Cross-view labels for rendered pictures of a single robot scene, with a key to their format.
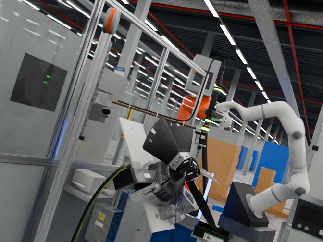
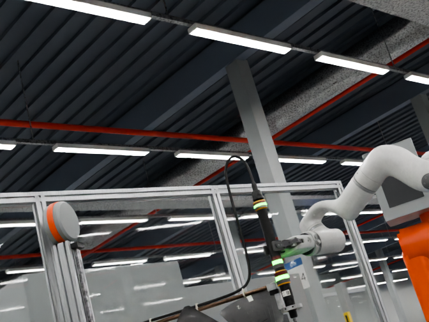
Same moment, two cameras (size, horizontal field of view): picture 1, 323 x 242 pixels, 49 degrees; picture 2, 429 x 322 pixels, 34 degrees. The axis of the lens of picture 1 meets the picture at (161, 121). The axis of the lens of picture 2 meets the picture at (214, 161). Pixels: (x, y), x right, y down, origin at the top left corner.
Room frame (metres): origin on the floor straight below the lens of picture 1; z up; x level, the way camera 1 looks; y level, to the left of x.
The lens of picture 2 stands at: (-0.05, -0.86, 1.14)
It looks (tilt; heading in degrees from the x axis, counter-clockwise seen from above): 18 degrees up; 18
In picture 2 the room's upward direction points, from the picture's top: 16 degrees counter-clockwise
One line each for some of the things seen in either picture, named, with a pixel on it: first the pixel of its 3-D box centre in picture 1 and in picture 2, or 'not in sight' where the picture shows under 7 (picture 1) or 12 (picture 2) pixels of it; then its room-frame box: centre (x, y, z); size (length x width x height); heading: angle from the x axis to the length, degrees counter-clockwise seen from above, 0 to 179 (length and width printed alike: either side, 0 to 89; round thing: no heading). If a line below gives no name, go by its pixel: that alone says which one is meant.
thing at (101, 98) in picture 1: (103, 99); not in sight; (2.06, 0.36, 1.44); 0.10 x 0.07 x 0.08; 95
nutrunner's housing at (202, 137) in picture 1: (210, 113); (273, 248); (2.11, -0.26, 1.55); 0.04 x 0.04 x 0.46
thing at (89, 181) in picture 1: (87, 181); not in sight; (2.24, 0.33, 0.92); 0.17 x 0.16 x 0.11; 60
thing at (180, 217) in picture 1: (175, 215); not in sight; (2.08, -0.25, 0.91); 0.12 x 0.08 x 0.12; 60
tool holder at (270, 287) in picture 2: (200, 137); (284, 296); (2.11, -0.25, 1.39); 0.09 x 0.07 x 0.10; 94
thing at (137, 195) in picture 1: (144, 192); not in sight; (1.85, -0.03, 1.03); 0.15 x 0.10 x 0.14; 60
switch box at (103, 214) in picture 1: (103, 224); not in sight; (2.09, 0.14, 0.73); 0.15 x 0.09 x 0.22; 60
